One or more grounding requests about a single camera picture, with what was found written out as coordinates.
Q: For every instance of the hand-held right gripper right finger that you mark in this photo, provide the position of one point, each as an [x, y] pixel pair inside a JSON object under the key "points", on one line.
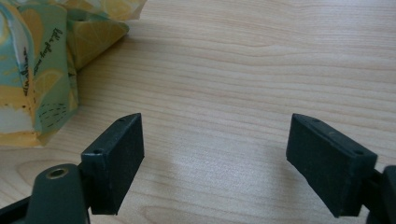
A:
{"points": [[330, 168]]}

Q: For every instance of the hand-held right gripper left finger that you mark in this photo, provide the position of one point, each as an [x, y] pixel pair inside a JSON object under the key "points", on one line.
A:
{"points": [[115, 168]]}

